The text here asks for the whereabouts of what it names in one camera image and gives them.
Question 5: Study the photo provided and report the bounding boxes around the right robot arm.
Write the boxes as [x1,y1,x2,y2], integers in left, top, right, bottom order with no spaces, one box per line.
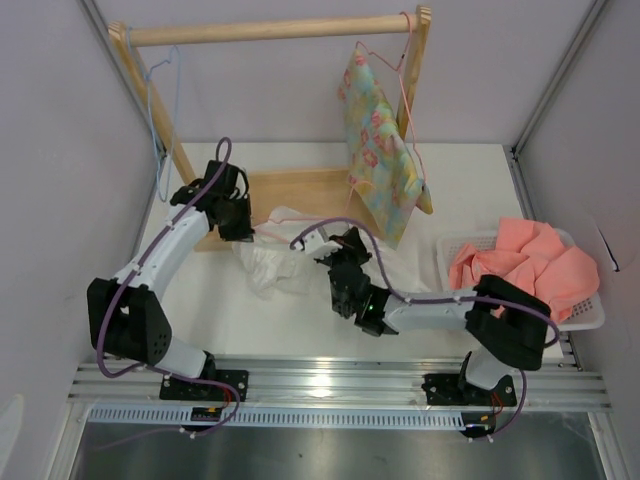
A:
[304,227,550,405]

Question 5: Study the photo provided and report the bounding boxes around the wooden clothes rack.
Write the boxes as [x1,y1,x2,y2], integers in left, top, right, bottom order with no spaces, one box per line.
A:
[108,4,433,254]

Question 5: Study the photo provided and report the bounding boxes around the white pleated skirt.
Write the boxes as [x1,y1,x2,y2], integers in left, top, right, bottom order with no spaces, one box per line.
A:
[232,222,430,299]

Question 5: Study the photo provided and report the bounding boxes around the colourful floral patterned garment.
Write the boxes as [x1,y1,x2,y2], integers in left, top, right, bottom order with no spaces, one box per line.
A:
[337,49,433,248]

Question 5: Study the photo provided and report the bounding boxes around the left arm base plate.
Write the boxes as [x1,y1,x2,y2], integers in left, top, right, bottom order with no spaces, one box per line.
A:
[159,369,250,402]

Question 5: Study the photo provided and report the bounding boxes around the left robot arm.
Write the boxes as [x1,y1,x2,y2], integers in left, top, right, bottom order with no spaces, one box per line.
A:
[87,160,254,400]

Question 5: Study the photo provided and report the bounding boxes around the blue wire hanger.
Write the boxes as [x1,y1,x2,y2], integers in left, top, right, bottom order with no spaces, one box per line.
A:
[125,25,182,203]

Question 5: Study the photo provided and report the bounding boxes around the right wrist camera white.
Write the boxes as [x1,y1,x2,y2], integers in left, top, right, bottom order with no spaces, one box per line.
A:
[294,230,341,260]

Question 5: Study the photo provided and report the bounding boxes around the pink cloth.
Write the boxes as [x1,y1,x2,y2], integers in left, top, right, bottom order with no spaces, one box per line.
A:
[448,217,600,324]

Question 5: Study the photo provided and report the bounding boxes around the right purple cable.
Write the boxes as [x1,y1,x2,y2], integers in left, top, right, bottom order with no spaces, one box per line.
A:
[288,216,560,443]

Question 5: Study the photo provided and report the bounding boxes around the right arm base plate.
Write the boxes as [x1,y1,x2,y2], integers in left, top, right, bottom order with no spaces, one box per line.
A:
[421,372,518,407]

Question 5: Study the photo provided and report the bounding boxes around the aluminium mounting rail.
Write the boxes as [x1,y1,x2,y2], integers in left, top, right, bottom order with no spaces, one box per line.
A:
[68,356,612,413]

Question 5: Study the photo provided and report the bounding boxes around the pink wire hanger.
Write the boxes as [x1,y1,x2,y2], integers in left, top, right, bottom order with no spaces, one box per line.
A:
[356,5,432,183]
[252,180,379,234]

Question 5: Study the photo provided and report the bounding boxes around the perforated cable duct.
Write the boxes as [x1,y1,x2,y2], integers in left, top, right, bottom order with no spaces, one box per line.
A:
[88,405,465,431]

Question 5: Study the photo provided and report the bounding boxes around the purple cable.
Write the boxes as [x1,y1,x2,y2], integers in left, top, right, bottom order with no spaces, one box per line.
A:
[93,136,241,443]
[288,216,560,443]

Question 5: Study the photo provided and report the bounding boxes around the white plastic basket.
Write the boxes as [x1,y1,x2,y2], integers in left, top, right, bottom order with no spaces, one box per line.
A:
[435,230,605,332]

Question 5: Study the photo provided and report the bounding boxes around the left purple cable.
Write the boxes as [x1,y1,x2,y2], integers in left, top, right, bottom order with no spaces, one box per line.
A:
[93,136,241,443]

